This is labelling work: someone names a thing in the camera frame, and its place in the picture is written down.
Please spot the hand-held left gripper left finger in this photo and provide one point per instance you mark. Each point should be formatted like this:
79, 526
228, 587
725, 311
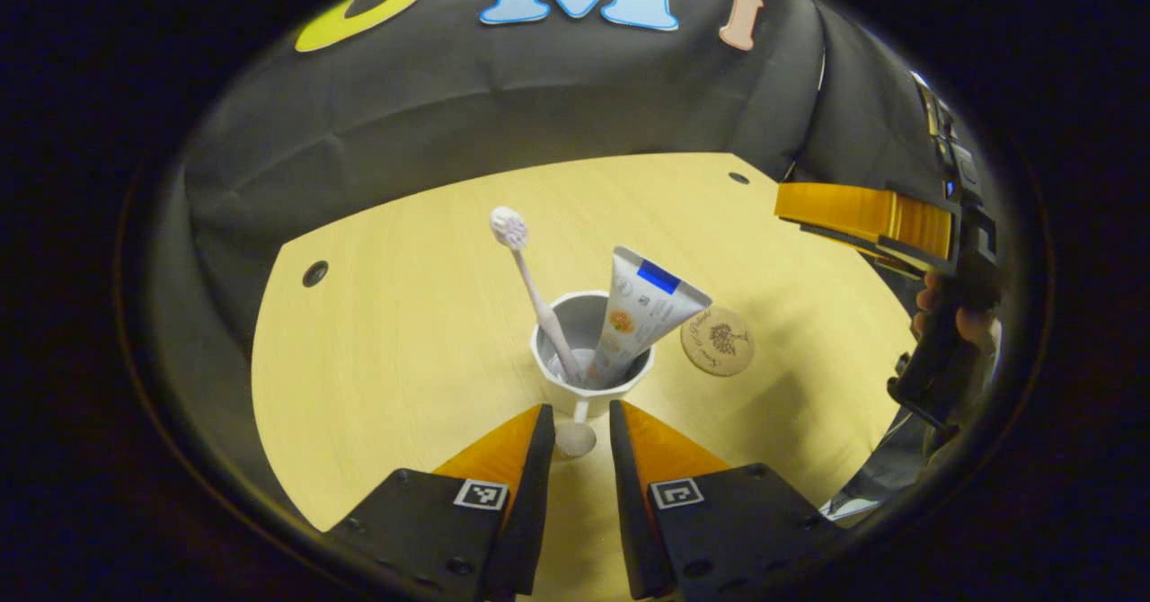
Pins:
530, 494

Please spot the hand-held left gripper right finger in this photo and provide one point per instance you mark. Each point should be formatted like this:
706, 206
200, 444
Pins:
633, 494

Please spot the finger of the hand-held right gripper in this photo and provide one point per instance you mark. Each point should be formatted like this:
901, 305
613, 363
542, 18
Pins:
885, 256
853, 211

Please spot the round cork coaster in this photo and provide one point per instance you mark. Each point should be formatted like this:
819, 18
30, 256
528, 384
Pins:
719, 341

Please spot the white toothpaste tube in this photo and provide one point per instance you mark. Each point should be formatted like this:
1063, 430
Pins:
642, 305

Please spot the white toothbrush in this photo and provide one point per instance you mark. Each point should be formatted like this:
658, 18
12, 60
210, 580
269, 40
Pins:
530, 283

